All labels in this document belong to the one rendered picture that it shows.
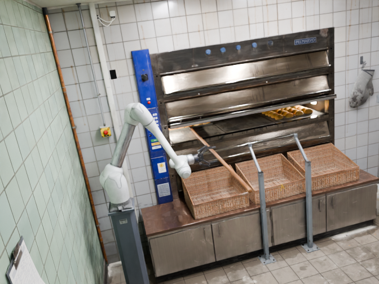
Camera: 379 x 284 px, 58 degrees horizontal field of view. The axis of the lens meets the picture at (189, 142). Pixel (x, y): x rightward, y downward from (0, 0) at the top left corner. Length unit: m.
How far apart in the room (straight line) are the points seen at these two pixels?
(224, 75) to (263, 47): 0.49
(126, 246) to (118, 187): 0.52
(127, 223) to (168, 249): 0.65
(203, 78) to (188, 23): 0.53
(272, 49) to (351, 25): 0.90
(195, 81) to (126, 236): 1.59
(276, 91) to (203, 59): 0.86
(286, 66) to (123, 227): 2.26
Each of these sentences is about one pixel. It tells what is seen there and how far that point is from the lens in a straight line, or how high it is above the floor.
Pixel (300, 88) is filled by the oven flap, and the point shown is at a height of 1.53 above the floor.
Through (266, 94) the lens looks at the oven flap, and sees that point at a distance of 3.68.
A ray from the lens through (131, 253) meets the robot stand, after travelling 2.96.
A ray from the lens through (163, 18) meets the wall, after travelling 3.33.
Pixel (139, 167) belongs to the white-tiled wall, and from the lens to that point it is 3.50.
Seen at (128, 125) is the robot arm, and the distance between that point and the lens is 2.85.
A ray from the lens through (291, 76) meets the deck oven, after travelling 3.79.
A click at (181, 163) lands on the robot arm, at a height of 1.25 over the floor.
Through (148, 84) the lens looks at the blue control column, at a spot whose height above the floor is 1.83.
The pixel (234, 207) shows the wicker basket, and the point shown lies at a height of 0.61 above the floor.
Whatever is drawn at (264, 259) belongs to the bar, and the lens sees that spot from 3.67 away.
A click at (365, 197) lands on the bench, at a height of 0.39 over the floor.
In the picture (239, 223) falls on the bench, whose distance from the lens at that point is 3.39.
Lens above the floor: 2.25
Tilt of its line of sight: 18 degrees down
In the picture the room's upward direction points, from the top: 8 degrees counter-clockwise
